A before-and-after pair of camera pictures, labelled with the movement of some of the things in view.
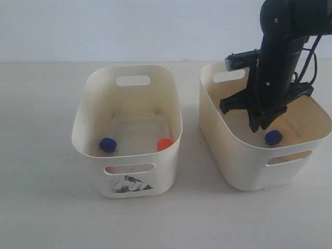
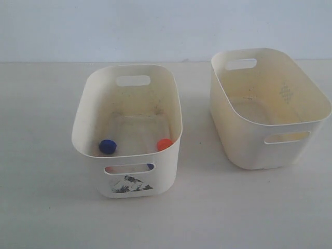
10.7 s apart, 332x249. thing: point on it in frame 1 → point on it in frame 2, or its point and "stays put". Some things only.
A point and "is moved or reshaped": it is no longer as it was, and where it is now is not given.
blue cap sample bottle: [273, 137] → [150, 166]
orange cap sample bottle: [163, 143] stays put
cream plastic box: [137, 106] stays put
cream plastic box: [242, 157] is moved or reshaped
